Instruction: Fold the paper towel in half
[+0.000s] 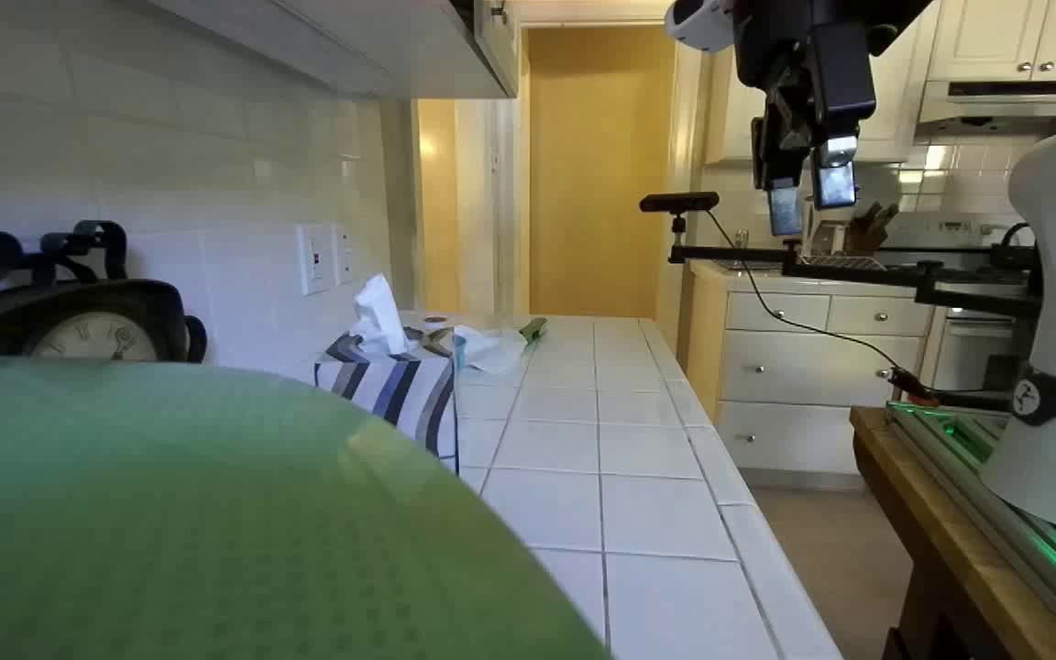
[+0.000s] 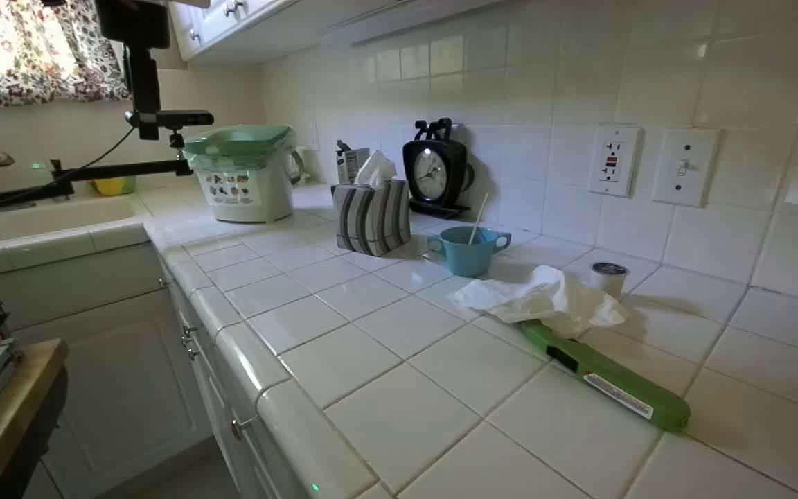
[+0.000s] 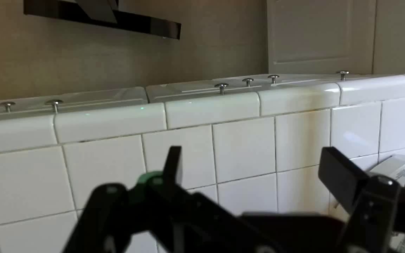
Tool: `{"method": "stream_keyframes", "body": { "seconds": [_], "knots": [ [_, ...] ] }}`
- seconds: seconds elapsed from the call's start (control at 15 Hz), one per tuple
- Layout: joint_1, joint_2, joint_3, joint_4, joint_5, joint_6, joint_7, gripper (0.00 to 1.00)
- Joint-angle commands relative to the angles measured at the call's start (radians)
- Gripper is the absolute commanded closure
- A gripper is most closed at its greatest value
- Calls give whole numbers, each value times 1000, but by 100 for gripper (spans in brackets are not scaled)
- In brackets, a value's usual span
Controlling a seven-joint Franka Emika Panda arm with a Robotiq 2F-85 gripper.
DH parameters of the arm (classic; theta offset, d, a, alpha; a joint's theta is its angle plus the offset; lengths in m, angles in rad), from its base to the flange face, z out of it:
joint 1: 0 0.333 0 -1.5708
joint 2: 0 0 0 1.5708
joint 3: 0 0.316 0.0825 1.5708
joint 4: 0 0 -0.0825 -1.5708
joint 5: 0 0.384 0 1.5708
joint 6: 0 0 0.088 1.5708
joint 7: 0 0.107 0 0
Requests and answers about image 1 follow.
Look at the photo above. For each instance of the white wall power outlet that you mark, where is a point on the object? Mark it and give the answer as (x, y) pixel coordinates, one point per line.
(318, 259)

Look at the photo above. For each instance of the white lower kitchen cabinets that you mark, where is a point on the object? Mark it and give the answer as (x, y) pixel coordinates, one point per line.
(778, 365)

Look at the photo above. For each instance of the black camera on stand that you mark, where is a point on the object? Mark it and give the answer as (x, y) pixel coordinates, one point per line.
(679, 207)

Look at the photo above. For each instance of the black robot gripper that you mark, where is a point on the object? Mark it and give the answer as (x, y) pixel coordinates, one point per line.
(811, 64)

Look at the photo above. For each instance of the white range hood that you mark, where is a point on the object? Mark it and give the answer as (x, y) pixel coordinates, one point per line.
(984, 99)

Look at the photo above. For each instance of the blue white striped tissue box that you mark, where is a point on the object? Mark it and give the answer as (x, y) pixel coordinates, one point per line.
(399, 368)

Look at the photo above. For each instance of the white paper towel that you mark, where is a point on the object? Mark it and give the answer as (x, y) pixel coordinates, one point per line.
(489, 351)

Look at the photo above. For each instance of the wooden table with green rail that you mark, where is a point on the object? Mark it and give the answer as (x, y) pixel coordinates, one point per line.
(984, 572)

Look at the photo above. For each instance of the green round foreground object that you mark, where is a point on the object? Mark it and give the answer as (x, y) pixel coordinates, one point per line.
(163, 512)

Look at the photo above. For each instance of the green BIC utility lighter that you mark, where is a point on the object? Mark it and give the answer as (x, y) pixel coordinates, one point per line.
(533, 332)

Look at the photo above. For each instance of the white upper wall cabinet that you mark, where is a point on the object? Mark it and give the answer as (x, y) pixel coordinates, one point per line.
(390, 48)

